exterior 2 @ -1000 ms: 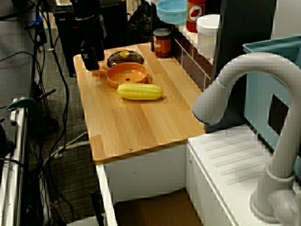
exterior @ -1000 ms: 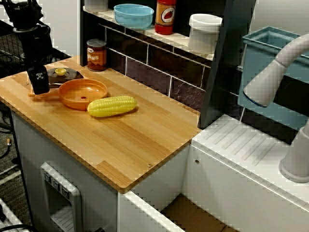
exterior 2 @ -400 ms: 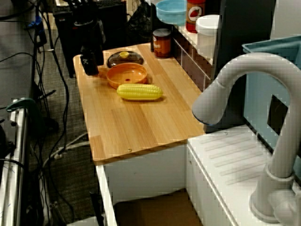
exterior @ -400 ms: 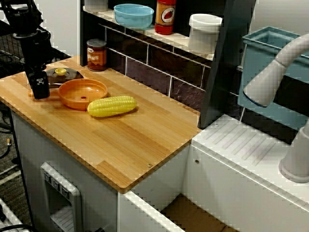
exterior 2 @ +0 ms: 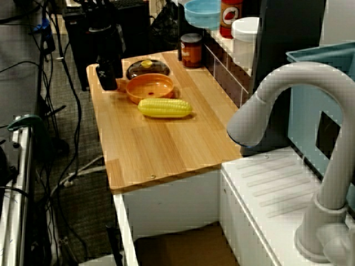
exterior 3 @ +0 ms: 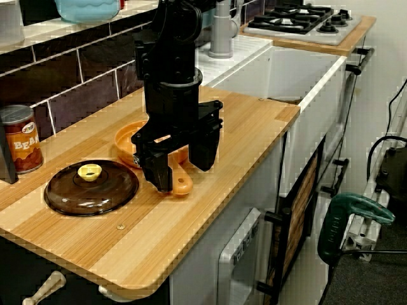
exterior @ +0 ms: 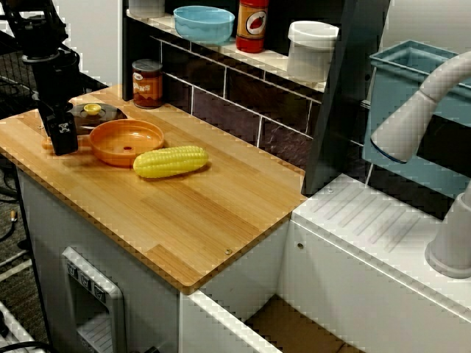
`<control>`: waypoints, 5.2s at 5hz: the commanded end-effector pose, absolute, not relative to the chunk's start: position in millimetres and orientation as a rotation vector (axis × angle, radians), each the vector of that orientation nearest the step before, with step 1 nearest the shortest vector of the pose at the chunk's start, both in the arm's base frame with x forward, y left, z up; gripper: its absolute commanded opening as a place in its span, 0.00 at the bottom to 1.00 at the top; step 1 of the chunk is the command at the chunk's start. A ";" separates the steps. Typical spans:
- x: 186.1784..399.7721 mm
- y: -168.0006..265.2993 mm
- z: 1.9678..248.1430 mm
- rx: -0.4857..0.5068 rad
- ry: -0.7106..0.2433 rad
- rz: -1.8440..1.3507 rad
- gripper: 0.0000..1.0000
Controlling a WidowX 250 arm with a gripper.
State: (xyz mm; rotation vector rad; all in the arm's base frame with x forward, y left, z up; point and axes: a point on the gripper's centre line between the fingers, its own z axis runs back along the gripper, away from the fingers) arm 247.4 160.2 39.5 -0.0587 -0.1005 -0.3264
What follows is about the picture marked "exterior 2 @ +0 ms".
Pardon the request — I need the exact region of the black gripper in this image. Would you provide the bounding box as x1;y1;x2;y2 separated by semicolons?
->
95;48;124;91

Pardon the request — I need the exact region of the orange toy frying pan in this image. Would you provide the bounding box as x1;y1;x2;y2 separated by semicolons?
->
115;73;175;105

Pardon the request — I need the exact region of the brown lid with yellow knob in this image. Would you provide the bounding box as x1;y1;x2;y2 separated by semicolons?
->
126;59;171;80

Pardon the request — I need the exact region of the yellow toy corn cob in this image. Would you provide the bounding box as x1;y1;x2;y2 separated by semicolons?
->
138;98;193;119

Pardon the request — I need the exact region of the toy beans can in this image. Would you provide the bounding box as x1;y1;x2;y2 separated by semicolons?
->
180;33;203;69

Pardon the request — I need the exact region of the blue connector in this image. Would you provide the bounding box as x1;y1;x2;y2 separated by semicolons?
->
29;18;53;36

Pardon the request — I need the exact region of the green power drill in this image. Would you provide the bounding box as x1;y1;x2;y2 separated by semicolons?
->
7;115;44;133

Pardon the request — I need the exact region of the light blue bowl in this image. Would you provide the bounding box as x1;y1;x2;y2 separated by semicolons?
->
184;0;222;31

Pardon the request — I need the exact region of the dark tiled backsplash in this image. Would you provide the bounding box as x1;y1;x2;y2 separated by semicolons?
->
204;27;260;109

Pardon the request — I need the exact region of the red sauce bottle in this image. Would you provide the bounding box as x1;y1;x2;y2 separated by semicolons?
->
220;0;242;39

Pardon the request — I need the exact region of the white lidded container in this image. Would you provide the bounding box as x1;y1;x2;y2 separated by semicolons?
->
230;17;260;75

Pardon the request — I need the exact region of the white toy kitchen unit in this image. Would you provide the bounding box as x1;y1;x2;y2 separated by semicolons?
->
112;146;355;266

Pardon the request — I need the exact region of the black device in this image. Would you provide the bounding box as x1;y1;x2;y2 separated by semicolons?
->
0;144;17;189

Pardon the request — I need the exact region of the dark grey upright panel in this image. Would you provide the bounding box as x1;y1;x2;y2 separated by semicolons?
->
240;0;327;157

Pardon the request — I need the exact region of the grey toy faucet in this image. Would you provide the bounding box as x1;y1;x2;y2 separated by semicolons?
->
226;61;355;264

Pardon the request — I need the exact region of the teal plastic bin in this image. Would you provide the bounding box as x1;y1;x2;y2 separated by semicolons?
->
285;41;355;202

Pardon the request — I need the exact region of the black cable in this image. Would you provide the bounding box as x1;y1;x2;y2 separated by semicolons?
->
52;13;84;250

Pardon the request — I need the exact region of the black wire mesh rack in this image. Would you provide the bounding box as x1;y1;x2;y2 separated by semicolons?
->
149;0;181;49

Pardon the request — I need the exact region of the white cable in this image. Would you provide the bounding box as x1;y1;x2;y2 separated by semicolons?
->
51;154;108;196

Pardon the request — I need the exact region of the aluminium frame rail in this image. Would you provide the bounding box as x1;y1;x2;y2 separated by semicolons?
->
0;121;37;266

